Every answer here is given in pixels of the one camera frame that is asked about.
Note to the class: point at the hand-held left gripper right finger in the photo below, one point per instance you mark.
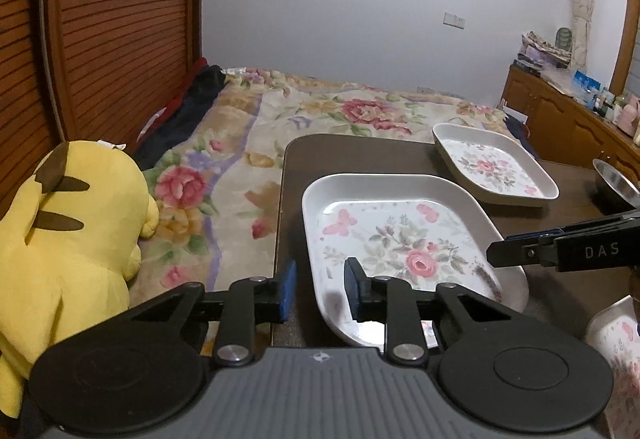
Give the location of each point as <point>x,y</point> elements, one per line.
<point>353,291</point>

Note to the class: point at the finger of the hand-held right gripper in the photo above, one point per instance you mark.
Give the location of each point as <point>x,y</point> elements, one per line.
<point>520,253</point>
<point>575,224</point>

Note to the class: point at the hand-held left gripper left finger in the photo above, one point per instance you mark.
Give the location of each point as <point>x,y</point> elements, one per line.
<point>287,291</point>

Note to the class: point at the small steel bowl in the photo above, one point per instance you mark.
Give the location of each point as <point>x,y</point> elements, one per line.
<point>617,186</point>

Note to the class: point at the large white floral plate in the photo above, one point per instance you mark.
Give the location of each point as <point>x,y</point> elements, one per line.
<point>400,229</point>

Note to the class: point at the small white floral plate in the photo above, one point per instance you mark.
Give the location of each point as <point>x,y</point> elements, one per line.
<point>480,164</point>

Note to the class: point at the wooden cabinet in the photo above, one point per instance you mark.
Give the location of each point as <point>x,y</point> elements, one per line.
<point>550,114</point>

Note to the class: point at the pink container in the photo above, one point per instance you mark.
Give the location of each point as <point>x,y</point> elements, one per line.
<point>631,116</point>

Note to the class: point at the group of small bottles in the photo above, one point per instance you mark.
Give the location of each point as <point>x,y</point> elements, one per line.
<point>607,104</point>

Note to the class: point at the blue box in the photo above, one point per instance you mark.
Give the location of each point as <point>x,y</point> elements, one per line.
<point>586,83</point>

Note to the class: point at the floral blanket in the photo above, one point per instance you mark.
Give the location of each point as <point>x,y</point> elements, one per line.
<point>240,129</point>

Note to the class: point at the pile of patterned cloths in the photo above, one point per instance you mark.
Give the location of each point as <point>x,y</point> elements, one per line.
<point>540,51</point>

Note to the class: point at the small grey fan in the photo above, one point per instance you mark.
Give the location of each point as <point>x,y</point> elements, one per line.
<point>564,40</point>

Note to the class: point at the dark navy garment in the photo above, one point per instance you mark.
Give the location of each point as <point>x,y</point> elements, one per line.
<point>200,99</point>

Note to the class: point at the yellow plush toy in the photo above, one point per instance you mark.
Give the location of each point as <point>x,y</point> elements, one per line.
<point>75,244</point>

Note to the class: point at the red garment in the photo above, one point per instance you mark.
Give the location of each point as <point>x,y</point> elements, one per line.
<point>172,106</point>

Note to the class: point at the wooden louvered wardrobe door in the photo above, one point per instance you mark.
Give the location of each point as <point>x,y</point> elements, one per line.
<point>125,19</point>
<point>20,69</point>

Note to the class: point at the wooden mirror frame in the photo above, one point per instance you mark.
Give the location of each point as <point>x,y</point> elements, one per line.
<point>622,49</point>

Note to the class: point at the white wall switch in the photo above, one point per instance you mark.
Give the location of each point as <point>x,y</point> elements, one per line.
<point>454,20</point>

